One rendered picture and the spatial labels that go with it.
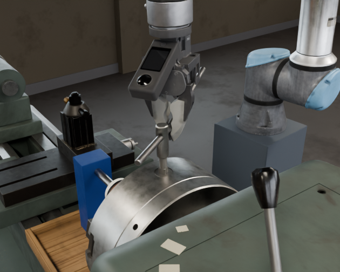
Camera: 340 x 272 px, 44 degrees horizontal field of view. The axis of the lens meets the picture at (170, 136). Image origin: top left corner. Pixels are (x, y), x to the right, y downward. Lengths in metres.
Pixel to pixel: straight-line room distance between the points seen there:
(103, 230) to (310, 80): 0.64
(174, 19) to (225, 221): 0.32
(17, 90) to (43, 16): 2.98
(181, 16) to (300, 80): 0.51
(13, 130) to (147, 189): 1.11
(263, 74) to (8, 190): 0.78
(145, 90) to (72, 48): 4.26
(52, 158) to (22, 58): 3.30
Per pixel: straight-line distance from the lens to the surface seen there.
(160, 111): 0.75
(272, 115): 1.23
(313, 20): 1.08
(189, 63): 0.72
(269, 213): 0.48
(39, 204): 1.31
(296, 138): 1.30
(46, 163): 1.38
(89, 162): 1.07
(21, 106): 1.79
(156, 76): 0.66
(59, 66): 4.85
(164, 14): 0.68
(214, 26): 6.34
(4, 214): 1.29
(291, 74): 1.14
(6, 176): 1.35
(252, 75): 1.20
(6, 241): 1.80
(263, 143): 1.19
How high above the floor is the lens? 1.65
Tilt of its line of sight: 27 degrees down
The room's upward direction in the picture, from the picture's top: straight up
